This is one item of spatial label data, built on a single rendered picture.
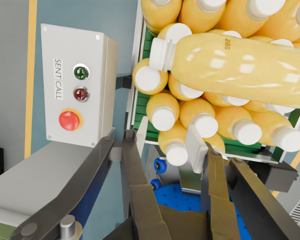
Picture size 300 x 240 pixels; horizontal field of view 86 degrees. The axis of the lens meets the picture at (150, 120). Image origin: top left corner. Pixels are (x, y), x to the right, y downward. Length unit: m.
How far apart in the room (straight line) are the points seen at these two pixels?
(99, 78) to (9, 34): 1.60
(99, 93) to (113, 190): 1.66
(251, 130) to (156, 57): 0.20
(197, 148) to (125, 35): 1.30
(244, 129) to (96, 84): 0.26
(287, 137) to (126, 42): 1.25
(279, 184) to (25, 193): 0.88
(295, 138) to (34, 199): 0.84
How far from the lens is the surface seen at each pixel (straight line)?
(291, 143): 0.36
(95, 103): 0.30
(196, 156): 0.17
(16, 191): 0.89
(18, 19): 1.81
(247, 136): 0.32
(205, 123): 0.28
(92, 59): 0.29
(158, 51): 0.21
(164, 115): 0.27
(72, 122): 0.31
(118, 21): 1.45
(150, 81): 0.26
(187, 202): 0.48
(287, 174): 0.55
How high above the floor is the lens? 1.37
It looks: 72 degrees down
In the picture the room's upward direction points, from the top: 168 degrees counter-clockwise
